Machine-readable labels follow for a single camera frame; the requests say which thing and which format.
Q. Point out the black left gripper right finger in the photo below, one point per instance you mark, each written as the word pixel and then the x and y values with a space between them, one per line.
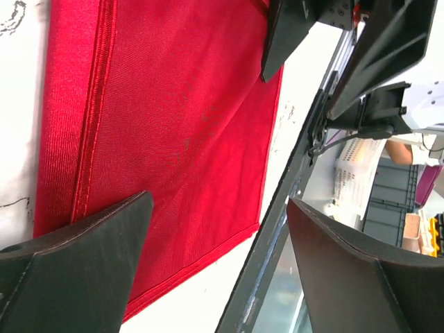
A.
pixel 355 283

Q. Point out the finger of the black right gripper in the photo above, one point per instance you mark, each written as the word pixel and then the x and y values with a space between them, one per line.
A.
pixel 289 22

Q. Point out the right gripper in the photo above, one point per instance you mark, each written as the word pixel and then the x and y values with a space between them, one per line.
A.
pixel 394 39

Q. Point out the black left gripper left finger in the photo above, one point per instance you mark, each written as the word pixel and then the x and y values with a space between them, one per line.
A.
pixel 77 278

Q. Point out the red cloth napkin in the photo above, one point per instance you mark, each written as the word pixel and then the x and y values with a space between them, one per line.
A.
pixel 164 97

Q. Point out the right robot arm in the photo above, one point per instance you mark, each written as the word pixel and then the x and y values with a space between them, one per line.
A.
pixel 424 101

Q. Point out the grey storage crate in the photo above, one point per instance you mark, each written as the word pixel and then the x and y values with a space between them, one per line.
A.
pixel 392 197

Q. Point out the white perforated basket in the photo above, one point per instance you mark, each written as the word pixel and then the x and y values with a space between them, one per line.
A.
pixel 355 173

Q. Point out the aluminium frame rail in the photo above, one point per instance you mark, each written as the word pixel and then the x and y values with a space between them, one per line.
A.
pixel 340 58

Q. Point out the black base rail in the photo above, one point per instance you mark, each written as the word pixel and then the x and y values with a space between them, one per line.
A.
pixel 241 312

